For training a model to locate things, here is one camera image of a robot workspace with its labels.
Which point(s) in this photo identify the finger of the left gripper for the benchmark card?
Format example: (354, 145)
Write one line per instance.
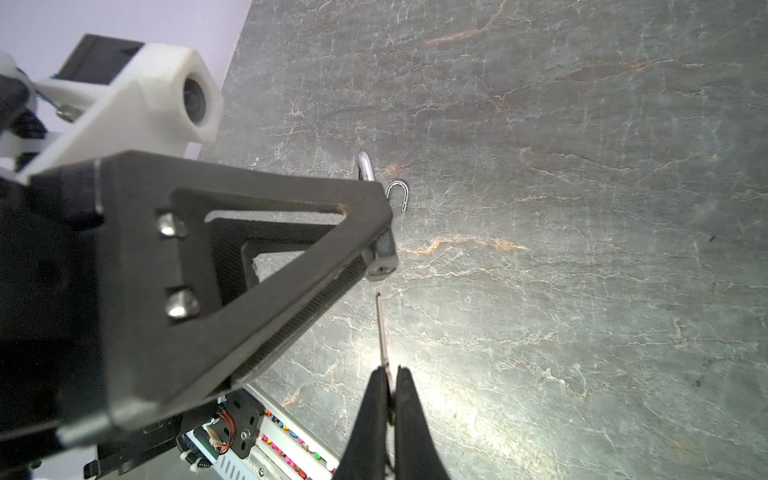
(299, 324)
(199, 264)

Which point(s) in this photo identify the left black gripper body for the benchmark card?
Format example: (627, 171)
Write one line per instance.
(52, 385)

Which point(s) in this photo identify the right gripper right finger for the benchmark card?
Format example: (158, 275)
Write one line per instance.
(415, 454)

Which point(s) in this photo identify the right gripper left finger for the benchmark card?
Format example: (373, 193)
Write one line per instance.
(365, 453)

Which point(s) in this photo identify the grey padlock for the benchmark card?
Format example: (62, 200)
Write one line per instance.
(380, 257)

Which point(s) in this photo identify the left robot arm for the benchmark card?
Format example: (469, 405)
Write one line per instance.
(150, 444)

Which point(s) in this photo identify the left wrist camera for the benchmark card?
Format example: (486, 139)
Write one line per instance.
(116, 95)

